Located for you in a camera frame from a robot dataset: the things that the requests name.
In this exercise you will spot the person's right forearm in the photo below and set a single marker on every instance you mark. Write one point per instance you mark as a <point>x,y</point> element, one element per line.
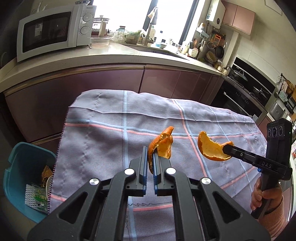
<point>272,217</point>

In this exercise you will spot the black cooking pot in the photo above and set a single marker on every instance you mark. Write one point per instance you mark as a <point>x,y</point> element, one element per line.
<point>260,92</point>

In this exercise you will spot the hanging black pan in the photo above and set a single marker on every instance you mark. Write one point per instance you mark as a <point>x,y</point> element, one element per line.
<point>219,52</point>

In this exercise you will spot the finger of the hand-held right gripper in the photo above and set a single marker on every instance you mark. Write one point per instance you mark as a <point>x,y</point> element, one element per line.
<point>240,153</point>

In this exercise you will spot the steel faucet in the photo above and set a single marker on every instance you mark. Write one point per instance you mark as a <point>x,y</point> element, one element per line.
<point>150,27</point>

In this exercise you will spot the kitchen sink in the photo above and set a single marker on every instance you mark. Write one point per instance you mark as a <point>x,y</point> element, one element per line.
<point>161,52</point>

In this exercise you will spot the gold foil wrapper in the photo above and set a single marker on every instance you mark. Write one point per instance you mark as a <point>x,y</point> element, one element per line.
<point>46,175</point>

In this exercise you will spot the person's right hand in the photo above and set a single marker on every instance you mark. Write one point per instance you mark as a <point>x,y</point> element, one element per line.
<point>256,197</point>

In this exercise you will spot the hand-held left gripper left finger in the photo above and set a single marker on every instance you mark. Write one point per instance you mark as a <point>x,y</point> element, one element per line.
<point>145,169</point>

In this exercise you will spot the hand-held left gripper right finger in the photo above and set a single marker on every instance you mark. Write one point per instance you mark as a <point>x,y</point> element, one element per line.
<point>155,176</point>

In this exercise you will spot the blue patterned white bowl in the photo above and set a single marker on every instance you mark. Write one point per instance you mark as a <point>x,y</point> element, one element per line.
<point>82,2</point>

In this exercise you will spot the green snack wrapper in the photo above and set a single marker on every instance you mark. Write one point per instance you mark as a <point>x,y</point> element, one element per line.
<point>40,199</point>

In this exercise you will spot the kitchen window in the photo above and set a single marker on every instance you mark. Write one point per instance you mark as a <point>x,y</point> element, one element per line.
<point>175,16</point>

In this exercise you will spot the white foam fruit net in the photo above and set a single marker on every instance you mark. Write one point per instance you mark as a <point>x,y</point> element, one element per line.
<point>29,197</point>

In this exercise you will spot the teal plastic bin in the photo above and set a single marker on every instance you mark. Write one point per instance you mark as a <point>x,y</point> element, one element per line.
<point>23,162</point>

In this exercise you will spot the orange peel piece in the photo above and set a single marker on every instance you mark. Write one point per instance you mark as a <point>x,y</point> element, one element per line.
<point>161,143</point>
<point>210,148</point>

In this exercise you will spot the white water heater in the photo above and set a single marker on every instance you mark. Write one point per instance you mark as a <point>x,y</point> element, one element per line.
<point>216,14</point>

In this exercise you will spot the white microwave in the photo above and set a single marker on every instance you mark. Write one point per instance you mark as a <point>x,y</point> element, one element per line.
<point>50,30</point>

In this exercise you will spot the grey checked cloth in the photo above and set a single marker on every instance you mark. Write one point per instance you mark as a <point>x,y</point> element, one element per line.
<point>104,139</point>

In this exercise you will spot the pink wall cabinet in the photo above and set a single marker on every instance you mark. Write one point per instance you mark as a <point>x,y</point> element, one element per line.
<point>239,16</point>

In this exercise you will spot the plastic bag of greens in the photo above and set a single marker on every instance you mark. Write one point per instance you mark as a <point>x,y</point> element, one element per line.
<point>129,36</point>

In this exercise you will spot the clear glass dish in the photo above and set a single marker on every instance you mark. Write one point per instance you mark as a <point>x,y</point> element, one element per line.
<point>100,41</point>

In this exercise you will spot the kitchen counter with pink cabinets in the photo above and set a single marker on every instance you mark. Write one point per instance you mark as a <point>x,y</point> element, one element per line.
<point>92,81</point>

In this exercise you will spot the black built-in oven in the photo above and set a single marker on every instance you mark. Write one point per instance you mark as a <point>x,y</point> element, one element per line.
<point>235,104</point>

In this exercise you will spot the black wok with lid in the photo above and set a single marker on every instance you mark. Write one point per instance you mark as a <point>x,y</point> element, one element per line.
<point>239,76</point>

